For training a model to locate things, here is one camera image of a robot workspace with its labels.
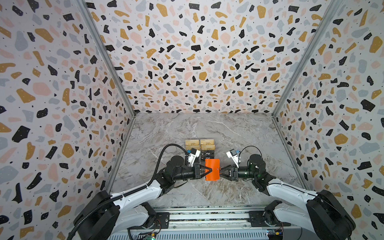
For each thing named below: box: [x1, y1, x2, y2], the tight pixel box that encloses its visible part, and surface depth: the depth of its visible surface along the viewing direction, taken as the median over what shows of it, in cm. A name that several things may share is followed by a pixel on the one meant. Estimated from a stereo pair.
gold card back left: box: [185, 139, 200, 146], surface depth 95 cm
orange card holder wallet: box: [205, 158, 221, 182], surface depth 74 cm
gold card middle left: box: [185, 145, 200, 151], surface depth 94 cm
